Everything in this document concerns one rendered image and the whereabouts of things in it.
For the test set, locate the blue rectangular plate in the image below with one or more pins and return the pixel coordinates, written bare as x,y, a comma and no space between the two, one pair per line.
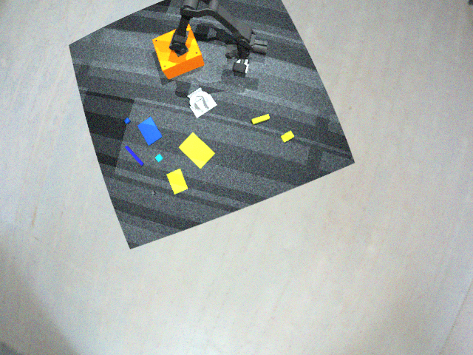
150,131

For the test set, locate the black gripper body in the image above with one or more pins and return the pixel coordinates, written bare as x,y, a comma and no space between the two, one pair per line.
240,67

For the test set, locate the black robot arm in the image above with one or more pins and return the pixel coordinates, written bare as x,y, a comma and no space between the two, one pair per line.
243,35

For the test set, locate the blue flat bar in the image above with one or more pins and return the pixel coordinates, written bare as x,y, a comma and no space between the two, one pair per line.
134,155

